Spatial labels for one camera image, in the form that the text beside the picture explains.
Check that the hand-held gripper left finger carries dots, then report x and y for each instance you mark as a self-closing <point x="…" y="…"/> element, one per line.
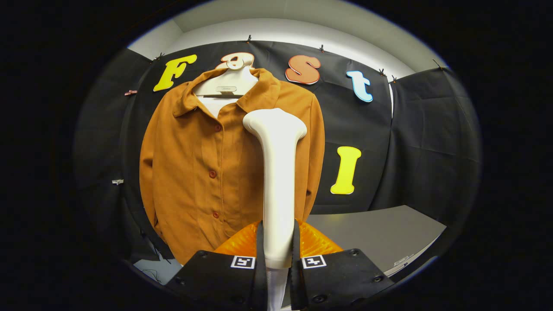
<point x="216" y="280"/>

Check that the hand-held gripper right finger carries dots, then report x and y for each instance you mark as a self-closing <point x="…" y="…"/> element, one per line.
<point x="341" y="280"/>

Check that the orange button-up shirt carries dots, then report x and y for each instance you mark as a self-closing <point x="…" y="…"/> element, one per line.
<point x="185" y="172"/>

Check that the white garment steamer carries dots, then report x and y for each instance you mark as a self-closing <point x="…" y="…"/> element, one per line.
<point x="278" y="172"/>

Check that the grey cabinet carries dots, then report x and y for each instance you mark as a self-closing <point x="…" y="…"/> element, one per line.
<point x="380" y="233"/>

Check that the black backdrop cloth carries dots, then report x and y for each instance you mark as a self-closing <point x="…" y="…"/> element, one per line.
<point x="432" y="142"/>

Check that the white mannequin torso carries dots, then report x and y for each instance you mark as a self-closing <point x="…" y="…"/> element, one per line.
<point x="224" y="82"/>

